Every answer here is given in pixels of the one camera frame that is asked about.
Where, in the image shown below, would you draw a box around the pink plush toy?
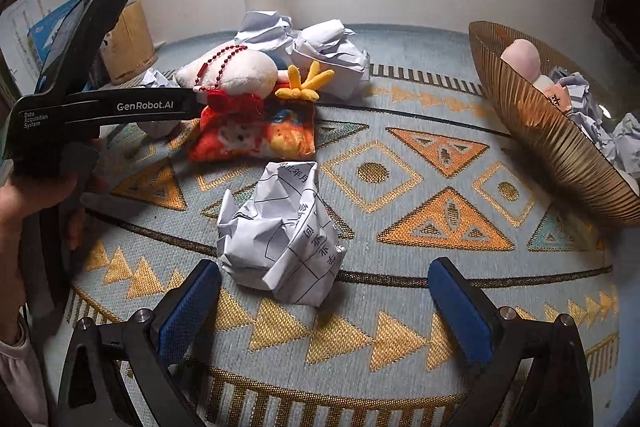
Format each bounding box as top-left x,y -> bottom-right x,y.
501,39 -> 542,84

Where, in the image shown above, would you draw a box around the printed paper ball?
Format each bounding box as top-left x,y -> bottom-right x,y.
217,161 -> 347,307

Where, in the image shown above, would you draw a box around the red orange printed plush pouch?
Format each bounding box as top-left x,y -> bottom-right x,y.
187,94 -> 317,164

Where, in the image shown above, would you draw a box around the wooden pen holder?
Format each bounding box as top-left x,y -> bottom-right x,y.
99,0 -> 158,86

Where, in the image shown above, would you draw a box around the dark wooden furniture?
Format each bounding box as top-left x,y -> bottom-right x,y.
591,0 -> 640,58

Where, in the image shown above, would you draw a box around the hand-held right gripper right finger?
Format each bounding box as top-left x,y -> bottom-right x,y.
427,257 -> 593,427

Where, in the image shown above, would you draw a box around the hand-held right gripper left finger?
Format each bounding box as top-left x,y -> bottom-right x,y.
57,259 -> 223,427

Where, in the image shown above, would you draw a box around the golden wire basket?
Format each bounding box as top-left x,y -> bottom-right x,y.
467,21 -> 640,228

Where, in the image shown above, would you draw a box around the blue patterned round rug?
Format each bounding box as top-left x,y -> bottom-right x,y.
62,24 -> 621,427

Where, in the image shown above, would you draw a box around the person's left forearm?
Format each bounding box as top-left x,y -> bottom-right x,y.
0,252 -> 48,427

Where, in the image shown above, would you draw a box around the white plush toy yellow antlers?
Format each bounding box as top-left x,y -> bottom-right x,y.
174,44 -> 336,104

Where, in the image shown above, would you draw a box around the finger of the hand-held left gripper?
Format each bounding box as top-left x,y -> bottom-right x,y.
81,193 -> 187,215

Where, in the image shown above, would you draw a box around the person's left hand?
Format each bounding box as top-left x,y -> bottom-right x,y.
0,176 -> 88,258

